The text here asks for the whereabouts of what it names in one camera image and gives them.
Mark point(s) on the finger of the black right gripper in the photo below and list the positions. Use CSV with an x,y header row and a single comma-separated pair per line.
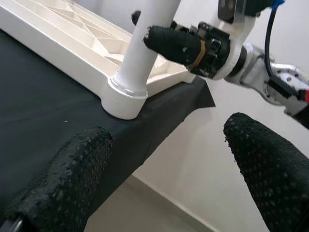
x,y
136,17

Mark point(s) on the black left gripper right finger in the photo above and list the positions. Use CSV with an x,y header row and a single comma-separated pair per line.
x,y
265,174

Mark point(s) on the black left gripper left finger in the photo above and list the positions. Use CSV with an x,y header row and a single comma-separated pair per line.
x,y
67,181

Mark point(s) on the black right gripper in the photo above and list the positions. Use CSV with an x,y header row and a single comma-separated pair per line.
x,y
214,53

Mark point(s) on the white plastic table leg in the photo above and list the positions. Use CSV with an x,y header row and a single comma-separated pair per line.
x,y
144,48

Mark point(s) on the yellow rubber band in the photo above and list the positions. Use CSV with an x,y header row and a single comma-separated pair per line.
x,y
203,48

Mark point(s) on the white plastic table top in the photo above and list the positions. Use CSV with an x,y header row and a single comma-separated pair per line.
x,y
48,46

